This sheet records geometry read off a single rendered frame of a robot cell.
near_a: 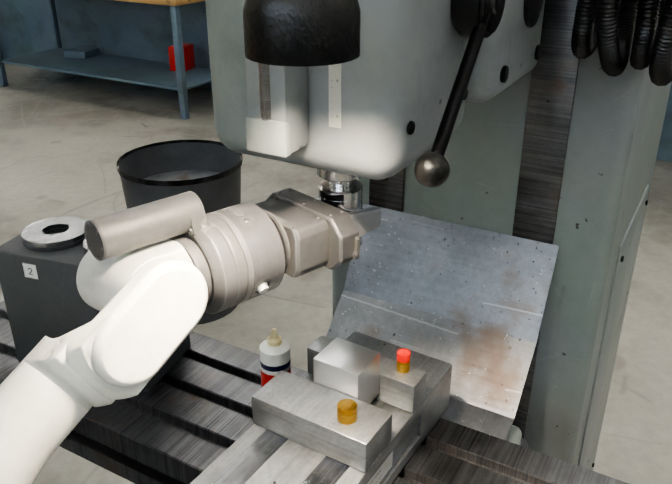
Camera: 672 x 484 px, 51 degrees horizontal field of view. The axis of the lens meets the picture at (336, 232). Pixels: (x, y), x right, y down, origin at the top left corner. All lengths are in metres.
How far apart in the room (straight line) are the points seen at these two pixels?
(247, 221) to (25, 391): 0.23
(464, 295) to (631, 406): 1.58
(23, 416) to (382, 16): 0.40
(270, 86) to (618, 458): 1.98
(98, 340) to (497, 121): 0.67
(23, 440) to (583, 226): 0.77
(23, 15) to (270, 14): 7.53
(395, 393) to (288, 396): 0.13
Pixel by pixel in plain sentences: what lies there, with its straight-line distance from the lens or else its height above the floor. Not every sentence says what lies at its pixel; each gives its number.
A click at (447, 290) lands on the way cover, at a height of 0.99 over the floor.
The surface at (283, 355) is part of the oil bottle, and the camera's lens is 0.94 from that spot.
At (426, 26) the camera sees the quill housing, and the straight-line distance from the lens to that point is 0.62.
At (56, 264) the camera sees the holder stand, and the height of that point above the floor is 1.10.
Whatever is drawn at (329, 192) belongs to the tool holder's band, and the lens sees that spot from 0.71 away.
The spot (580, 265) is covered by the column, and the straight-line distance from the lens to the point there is 1.09.
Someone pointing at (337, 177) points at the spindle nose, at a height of 1.29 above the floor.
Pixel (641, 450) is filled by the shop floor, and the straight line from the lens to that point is 2.46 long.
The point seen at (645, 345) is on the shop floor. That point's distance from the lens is 2.96.
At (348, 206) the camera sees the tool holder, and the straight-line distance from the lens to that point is 0.72.
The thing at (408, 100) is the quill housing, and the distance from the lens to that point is 0.60.
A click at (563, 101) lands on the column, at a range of 1.01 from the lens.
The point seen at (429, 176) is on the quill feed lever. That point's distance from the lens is 0.59.
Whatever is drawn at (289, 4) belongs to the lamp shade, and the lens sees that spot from 0.42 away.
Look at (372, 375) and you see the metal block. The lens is 0.83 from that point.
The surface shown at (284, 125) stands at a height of 1.37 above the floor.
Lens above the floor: 1.54
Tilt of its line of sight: 25 degrees down
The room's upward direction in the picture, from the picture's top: straight up
